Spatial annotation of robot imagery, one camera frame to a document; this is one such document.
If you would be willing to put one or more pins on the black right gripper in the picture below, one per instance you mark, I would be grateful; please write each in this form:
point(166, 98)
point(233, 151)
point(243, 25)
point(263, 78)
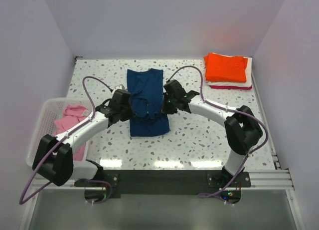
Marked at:
point(165, 109)

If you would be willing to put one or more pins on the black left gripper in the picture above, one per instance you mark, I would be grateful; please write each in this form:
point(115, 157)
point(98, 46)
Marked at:
point(130, 114)

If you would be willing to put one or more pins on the navy blue printed t-shirt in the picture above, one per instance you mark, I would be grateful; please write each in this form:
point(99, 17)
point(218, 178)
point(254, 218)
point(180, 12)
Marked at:
point(146, 89)

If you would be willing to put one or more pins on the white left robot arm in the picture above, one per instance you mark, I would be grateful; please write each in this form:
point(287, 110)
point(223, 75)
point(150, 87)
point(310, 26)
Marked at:
point(54, 157)

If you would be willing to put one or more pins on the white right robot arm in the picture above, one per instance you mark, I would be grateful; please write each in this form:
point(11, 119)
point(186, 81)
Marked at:
point(242, 129)

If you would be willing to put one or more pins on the pink t-shirt in basket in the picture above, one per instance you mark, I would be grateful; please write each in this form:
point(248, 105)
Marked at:
point(72, 115)

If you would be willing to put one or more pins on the folded magenta t-shirt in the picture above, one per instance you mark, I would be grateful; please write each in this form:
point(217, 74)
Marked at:
point(231, 87)

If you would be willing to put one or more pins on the folded orange t-shirt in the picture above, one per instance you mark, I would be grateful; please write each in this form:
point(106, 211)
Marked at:
point(220, 68)

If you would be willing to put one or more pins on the white plastic laundry basket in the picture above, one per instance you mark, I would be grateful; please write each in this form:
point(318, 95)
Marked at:
point(51, 110)

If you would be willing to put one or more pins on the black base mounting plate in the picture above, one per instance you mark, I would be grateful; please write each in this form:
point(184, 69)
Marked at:
point(154, 182)

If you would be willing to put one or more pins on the folded white t-shirt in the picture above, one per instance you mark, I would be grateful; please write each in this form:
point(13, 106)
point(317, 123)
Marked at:
point(248, 72)

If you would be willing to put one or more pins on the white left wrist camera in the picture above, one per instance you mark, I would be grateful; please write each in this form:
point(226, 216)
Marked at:
point(120, 87)

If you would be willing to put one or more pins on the aluminium frame rail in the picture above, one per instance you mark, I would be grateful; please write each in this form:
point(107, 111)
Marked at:
point(259, 179)

